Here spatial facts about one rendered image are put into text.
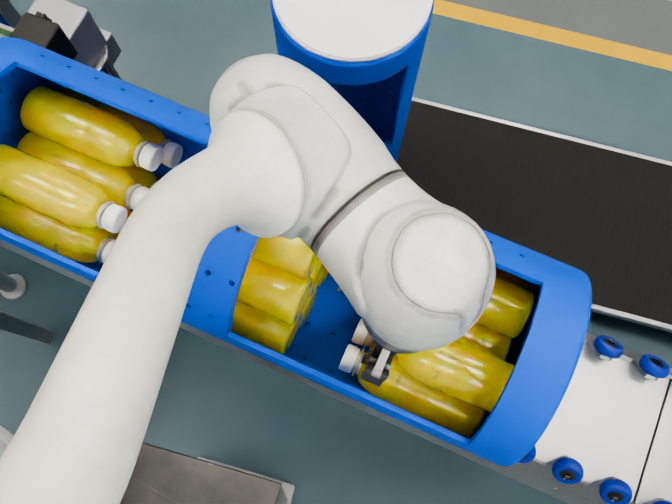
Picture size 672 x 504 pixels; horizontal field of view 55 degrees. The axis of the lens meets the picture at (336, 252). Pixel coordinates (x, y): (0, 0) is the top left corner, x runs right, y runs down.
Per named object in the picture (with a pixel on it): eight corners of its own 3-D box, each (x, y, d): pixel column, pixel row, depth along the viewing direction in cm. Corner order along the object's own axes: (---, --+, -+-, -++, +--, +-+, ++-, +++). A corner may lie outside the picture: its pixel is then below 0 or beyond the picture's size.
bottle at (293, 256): (302, 289, 87) (179, 235, 89) (323, 249, 90) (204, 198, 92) (306, 263, 81) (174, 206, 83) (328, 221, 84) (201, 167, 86)
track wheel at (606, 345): (621, 364, 100) (628, 353, 99) (593, 352, 101) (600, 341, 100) (617, 350, 104) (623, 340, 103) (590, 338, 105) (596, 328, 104)
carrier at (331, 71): (284, 152, 198) (313, 237, 191) (249, -53, 114) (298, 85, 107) (372, 126, 201) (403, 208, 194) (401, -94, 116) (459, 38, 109)
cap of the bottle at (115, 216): (100, 233, 91) (111, 238, 91) (99, 213, 89) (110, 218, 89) (116, 217, 94) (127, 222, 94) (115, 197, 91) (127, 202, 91)
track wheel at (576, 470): (589, 475, 95) (589, 464, 96) (560, 462, 95) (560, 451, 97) (574, 491, 97) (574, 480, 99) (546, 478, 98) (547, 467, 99)
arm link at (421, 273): (495, 305, 58) (400, 198, 61) (551, 264, 43) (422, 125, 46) (405, 382, 57) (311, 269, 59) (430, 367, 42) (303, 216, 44)
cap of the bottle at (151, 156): (145, 139, 93) (156, 144, 92) (155, 144, 96) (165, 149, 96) (134, 164, 93) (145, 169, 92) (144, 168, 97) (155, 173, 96)
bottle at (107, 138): (31, 79, 93) (146, 127, 91) (57, 92, 100) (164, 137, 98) (12, 124, 93) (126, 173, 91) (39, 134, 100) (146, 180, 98)
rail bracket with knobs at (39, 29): (58, 95, 120) (33, 65, 110) (24, 81, 121) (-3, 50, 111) (84, 52, 122) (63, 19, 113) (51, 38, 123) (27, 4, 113)
